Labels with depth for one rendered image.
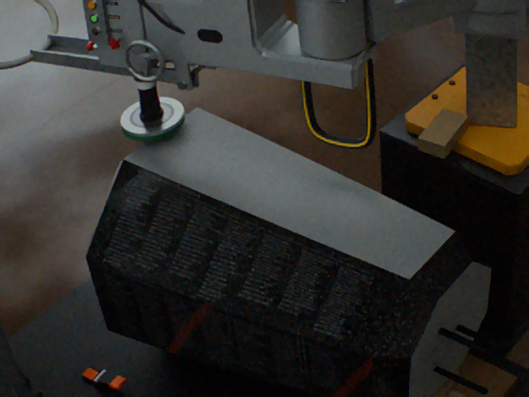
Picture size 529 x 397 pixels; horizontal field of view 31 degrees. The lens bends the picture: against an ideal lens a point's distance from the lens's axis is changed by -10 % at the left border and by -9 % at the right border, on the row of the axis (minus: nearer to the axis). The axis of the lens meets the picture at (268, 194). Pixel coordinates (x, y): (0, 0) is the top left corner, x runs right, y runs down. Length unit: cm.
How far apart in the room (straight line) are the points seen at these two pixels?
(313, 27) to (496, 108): 85
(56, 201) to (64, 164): 29
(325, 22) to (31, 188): 235
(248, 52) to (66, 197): 193
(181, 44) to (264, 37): 26
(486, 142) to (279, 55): 82
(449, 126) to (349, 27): 68
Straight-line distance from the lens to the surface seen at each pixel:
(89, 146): 487
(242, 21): 278
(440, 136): 319
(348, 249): 276
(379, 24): 277
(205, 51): 290
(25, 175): 480
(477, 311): 300
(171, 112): 328
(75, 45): 340
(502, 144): 326
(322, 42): 271
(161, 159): 318
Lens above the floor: 265
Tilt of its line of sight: 38 degrees down
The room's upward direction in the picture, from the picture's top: 7 degrees counter-clockwise
